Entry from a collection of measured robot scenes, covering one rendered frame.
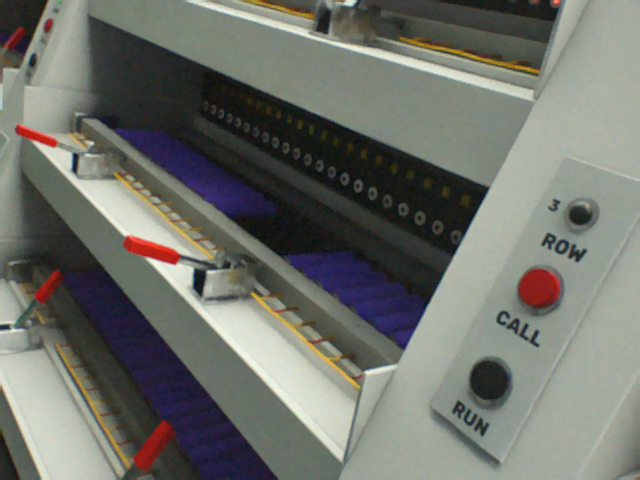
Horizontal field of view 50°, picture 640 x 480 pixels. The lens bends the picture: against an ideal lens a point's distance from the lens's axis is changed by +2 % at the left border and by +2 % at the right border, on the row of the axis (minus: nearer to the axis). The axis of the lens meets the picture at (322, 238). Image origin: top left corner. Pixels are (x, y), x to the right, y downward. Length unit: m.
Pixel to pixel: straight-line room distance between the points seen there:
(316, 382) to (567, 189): 0.18
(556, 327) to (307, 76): 0.24
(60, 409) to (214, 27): 0.36
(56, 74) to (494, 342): 0.65
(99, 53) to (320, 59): 0.45
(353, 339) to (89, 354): 0.36
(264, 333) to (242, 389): 0.04
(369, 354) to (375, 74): 0.16
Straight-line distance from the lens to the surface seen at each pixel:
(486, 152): 0.34
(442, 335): 0.31
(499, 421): 0.29
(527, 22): 0.57
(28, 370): 0.72
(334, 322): 0.42
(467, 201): 0.52
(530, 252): 0.29
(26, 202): 0.87
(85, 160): 0.68
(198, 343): 0.45
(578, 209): 0.29
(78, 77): 0.84
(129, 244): 0.43
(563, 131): 0.31
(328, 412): 0.37
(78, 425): 0.65
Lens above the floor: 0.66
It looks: 6 degrees down
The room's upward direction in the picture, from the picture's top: 26 degrees clockwise
